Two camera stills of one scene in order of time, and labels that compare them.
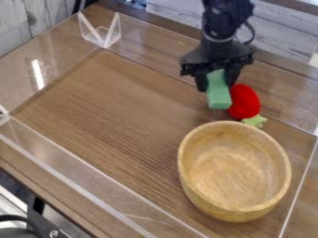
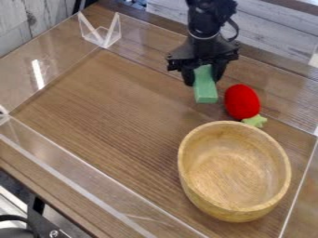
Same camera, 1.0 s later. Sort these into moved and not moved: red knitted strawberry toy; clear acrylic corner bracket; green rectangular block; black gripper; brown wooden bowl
Moved: green rectangular block; black gripper
Not moved: brown wooden bowl; red knitted strawberry toy; clear acrylic corner bracket
